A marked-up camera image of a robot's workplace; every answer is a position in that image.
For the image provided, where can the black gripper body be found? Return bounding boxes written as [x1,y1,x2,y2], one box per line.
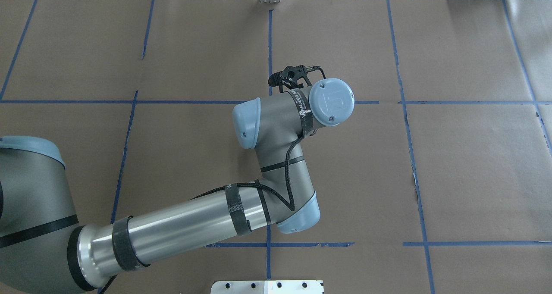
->
[268,66,320,93]

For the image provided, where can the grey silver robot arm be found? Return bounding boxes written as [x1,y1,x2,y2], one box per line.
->
[1,66,355,294]

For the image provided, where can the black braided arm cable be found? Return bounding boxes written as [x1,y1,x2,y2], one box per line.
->
[190,130,317,213]

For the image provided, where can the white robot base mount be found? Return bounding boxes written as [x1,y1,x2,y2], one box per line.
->
[210,279,325,294]

